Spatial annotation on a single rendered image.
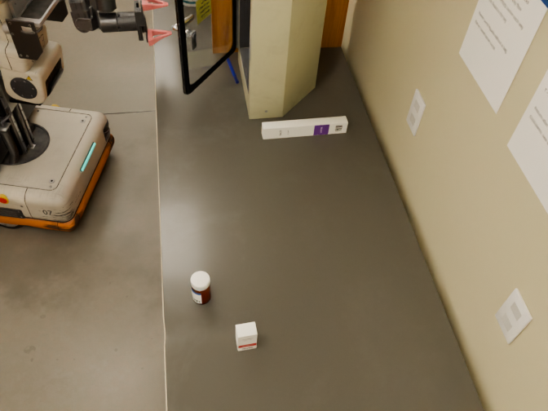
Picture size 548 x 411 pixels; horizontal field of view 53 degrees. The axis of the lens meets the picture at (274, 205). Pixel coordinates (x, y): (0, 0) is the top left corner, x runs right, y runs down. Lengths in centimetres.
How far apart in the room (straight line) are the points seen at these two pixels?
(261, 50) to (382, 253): 67
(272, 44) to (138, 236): 136
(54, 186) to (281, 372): 160
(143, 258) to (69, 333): 45
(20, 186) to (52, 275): 42
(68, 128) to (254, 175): 141
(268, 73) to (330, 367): 88
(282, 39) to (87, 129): 143
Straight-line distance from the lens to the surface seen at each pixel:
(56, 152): 275
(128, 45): 383
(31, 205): 263
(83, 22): 180
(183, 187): 160
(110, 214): 280
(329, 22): 209
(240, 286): 140
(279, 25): 161
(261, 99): 176
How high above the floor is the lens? 215
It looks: 51 degrees down
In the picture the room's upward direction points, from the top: 5 degrees clockwise
